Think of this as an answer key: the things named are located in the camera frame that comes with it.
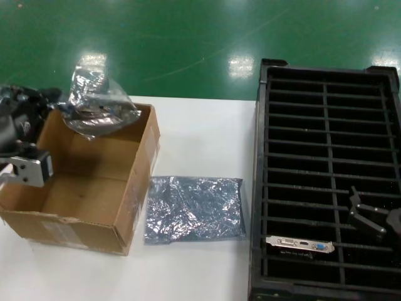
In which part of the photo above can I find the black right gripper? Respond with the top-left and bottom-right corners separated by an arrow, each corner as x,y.
346,186 -> 401,243

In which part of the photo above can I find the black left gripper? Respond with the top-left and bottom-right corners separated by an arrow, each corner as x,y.
0,86 -> 63,151

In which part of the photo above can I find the translucent grey antistatic bag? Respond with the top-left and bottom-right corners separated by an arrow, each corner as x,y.
58,55 -> 143,141

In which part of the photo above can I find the graphics card with blue port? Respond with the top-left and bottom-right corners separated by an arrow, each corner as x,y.
265,235 -> 335,261

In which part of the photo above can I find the brown cardboard box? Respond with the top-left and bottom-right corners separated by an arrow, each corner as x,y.
0,103 -> 162,257

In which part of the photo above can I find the black slotted plastic container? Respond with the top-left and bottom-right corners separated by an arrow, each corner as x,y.
249,58 -> 401,301

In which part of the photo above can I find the flat crinkled antistatic bag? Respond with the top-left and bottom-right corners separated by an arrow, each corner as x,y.
143,175 -> 247,243

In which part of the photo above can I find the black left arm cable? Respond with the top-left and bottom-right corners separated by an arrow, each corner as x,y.
0,142 -> 38,164

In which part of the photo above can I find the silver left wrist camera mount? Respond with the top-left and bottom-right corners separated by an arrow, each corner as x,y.
0,150 -> 53,188

